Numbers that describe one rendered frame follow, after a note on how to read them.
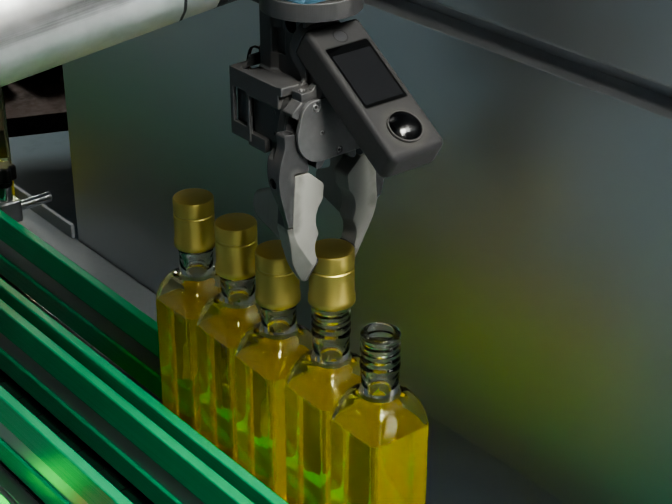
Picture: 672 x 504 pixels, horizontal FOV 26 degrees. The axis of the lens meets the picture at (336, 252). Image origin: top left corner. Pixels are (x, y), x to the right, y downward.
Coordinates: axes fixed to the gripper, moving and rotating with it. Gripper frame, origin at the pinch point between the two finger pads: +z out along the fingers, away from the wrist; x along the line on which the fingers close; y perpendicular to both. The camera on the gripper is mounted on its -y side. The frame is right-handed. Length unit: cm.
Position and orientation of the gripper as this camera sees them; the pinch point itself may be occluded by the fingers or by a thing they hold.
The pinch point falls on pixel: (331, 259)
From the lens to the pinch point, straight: 106.5
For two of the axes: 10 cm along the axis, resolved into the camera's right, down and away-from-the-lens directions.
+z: 0.0, 8.8, 4.7
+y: -6.3, -3.6, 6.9
